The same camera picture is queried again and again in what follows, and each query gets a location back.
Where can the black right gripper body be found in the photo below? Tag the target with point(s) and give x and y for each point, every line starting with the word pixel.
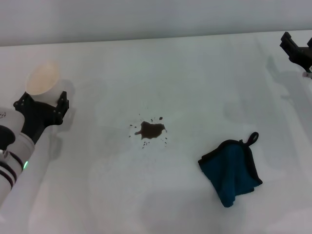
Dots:
pixel 304 57

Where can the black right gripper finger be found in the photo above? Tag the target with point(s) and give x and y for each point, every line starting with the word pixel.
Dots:
pixel 290 46
pixel 310 42

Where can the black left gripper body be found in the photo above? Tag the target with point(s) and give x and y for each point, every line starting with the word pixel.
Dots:
pixel 40 117

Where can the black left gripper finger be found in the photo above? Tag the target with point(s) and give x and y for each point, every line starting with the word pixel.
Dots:
pixel 62 109
pixel 23 102

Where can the white paper cup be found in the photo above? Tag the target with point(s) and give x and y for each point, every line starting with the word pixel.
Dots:
pixel 44 80

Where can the blue rag with black edge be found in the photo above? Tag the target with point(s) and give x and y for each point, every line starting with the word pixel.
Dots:
pixel 229 170

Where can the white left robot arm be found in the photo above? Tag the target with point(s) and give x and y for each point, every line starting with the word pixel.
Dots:
pixel 14 156

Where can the black liquid stain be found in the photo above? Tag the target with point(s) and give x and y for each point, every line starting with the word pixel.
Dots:
pixel 151 129

